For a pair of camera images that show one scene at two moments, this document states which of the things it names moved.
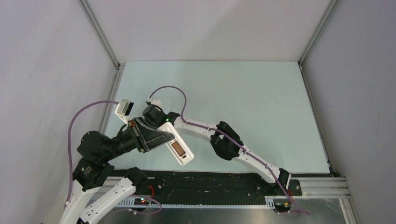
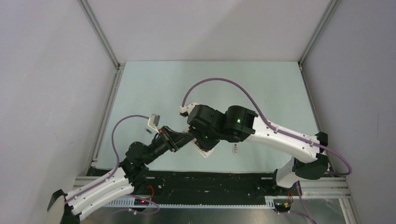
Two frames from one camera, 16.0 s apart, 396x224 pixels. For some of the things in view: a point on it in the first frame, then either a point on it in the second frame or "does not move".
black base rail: [161, 183] does not move
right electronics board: [282, 205] does not move
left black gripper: [147, 136] -> [173, 139]
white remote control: [176, 145] -> [205, 154]
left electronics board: [141, 201] does not move
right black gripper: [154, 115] -> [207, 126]
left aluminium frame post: [105, 41] does not move
